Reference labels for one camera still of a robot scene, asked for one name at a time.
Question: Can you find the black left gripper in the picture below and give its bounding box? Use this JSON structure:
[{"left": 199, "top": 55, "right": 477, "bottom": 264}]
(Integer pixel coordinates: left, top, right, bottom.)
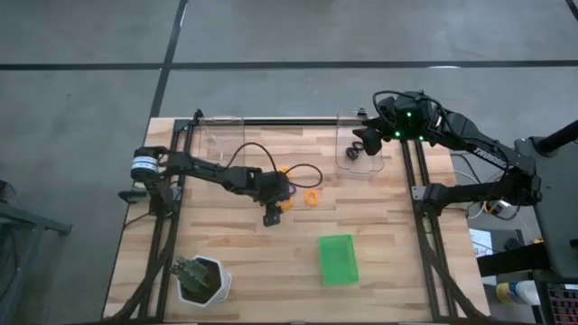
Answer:
[{"left": 245, "top": 170, "right": 292, "bottom": 228}]

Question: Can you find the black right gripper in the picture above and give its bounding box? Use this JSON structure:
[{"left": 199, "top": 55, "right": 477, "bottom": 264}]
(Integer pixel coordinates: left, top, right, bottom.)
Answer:
[{"left": 352, "top": 90, "right": 438, "bottom": 157}]

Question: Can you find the clear plastic bin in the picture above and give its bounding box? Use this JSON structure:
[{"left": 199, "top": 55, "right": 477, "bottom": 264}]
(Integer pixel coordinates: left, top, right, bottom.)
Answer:
[
  {"left": 335, "top": 111, "right": 386, "bottom": 176},
  {"left": 197, "top": 116, "right": 247, "bottom": 169}
]

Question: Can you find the green plastic basket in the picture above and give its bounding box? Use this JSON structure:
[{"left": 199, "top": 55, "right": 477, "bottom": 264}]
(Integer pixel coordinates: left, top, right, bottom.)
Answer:
[{"left": 318, "top": 233, "right": 361, "bottom": 288}]

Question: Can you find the white hexagonal plant pot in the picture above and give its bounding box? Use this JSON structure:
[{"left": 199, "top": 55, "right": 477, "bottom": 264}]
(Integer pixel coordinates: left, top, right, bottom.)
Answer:
[{"left": 175, "top": 255, "right": 234, "bottom": 310}]

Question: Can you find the green cactus plant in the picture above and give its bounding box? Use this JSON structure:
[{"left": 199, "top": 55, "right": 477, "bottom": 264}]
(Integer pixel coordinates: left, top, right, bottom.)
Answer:
[{"left": 170, "top": 255, "right": 211, "bottom": 293}]

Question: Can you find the white paper sheet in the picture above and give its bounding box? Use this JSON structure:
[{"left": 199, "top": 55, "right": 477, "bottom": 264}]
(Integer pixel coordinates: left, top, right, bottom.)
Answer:
[{"left": 468, "top": 227, "right": 495, "bottom": 260}]

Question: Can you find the white plastic bottle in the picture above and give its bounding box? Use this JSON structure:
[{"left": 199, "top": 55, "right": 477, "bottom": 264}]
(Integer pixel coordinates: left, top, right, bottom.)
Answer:
[{"left": 495, "top": 279, "right": 542, "bottom": 307}]

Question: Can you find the grey metal side table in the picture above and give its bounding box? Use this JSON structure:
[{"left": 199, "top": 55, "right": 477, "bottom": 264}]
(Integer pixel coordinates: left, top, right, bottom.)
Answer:
[{"left": 0, "top": 179, "right": 74, "bottom": 325}]

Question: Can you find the backlit keyboard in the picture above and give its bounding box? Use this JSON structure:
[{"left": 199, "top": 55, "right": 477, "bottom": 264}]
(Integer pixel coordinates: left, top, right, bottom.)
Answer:
[{"left": 546, "top": 283, "right": 578, "bottom": 325}]

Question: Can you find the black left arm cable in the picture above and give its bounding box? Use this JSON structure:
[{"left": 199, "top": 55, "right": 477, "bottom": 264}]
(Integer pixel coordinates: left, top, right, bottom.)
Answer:
[{"left": 224, "top": 142, "right": 325, "bottom": 190}]

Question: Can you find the black aluminium rig frame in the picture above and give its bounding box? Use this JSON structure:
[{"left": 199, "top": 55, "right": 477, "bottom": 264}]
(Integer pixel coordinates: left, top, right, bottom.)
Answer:
[{"left": 101, "top": 116, "right": 491, "bottom": 323}]

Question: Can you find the yellow cable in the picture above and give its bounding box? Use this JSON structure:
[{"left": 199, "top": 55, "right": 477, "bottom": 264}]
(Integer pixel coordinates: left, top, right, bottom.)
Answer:
[{"left": 481, "top": 198, "right": 514, "bottom": 218}]

